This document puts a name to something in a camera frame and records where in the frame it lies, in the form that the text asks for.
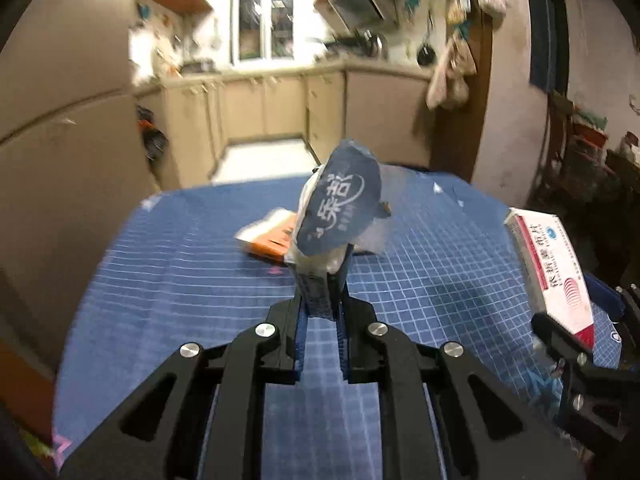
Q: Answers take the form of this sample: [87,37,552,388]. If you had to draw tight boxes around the orange and white box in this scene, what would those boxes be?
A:
[234,208,296,263]

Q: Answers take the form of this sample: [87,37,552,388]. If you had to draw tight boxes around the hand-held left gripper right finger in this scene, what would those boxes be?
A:
[337,242,586,480]

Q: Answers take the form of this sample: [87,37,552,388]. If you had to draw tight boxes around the black hanging bag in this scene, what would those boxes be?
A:
[136,106,168,163]

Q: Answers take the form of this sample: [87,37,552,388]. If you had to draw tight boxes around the kitchen window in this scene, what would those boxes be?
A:
[231,0,296,65]

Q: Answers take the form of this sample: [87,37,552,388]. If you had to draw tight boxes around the cluttered dark side table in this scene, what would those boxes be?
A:
[570,110,640,221]

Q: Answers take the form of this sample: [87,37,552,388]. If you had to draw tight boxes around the dark wooden chair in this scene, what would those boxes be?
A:
[530,92,576,206]

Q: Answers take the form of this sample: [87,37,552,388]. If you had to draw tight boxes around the black hanging frying pan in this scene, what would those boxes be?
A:
[416,10,435,67]

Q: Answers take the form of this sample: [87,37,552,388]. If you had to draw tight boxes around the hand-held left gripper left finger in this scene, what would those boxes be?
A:
[59,280,307,480]

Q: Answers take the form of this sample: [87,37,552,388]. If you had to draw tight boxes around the beige lower kitchen cabinets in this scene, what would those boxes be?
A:
[135,62,433,186]

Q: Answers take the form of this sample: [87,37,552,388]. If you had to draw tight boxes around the beige refrigerator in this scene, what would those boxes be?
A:
[0,0,166,371]

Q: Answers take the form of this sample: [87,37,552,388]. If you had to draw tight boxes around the yellowish hanging plastic bag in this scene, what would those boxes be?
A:
[446,0,471,25]

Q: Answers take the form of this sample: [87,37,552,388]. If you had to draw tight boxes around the blue grid table mat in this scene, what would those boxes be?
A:
[52,170,626,480]

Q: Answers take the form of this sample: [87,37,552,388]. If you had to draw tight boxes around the white and red medicine box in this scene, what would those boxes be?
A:
[502,207,597,353]

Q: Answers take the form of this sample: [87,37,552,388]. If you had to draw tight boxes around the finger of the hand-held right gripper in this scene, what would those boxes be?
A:
[531,312,596,376]

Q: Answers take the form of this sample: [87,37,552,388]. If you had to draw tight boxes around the dark blue window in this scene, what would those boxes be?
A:
[522,0,571,96]

